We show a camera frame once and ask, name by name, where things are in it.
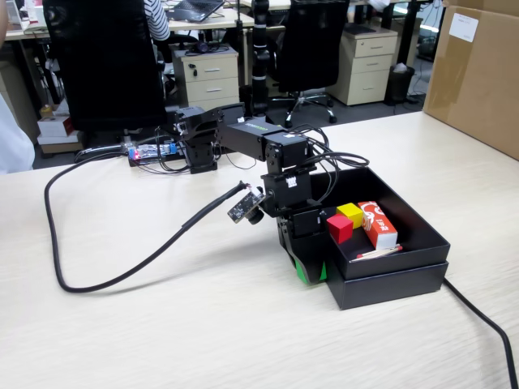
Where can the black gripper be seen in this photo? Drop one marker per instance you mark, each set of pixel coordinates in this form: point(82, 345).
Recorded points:
point(306, 223)

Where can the green wooden cube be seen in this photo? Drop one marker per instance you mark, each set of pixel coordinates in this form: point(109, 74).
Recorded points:
point(299, 272)

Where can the red wooden cube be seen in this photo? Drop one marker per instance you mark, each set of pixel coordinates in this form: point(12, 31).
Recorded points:
point(340, 231)

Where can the yellow wooden cube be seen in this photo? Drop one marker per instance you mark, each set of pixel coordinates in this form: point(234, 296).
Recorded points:
point(350, 212)

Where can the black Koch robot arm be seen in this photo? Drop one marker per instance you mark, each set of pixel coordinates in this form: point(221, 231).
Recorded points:
point(247, 139)

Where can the black box lid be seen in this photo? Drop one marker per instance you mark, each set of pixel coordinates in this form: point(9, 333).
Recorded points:
point(389, 289)

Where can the black box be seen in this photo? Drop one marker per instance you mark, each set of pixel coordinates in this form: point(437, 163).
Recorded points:
point(405, 219)

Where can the large cardboard box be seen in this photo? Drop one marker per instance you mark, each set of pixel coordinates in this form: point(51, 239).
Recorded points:
point(478, 81)

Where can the white box with red print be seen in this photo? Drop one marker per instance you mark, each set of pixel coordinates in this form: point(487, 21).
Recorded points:
point(57, 125)

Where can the wooden matchstick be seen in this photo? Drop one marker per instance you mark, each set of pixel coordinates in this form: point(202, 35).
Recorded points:
point(358, 256)
point(399, 246)

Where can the orange and white carton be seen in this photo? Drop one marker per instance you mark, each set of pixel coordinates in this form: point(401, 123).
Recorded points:
point(381, 231)

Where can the robot controller circuit board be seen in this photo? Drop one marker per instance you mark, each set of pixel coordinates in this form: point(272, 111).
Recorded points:
point(150, 153)

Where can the black trash bin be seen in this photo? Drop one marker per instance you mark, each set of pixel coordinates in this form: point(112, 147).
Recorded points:
point(399, 85)

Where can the beige drawer cabinet with keys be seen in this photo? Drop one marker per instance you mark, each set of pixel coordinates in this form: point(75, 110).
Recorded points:
point(211, 77)

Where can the narrow black office chair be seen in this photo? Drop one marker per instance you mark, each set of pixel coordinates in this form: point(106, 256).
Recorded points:
point(312, 40)

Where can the black pole with white rings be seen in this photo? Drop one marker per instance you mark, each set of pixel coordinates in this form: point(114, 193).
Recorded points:
point(260, 40)

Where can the black keyboard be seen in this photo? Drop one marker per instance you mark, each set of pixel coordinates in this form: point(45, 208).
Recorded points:
point(361, 29)

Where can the black headphones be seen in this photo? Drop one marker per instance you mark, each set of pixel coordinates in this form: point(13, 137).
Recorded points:
point(201, 47)

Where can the beige office desk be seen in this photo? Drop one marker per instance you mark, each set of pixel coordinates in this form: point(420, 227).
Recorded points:
point(227, 18)

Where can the flat stacked boxes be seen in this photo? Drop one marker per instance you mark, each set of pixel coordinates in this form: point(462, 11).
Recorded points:
point(61, 145)

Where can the black laptop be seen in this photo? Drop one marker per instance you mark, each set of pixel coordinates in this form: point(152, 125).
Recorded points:
point(198, 8)

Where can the person in striped shirt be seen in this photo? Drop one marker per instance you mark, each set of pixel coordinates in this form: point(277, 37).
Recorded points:
point(158, 20)

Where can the wide black mesh office chair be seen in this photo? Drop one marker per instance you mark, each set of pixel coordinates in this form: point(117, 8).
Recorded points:
point(105, 61)

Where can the person in white shirt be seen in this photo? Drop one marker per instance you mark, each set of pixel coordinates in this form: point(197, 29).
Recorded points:
point(14, 150)

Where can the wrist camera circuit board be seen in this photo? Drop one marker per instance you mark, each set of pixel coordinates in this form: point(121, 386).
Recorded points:
point(243, 206)

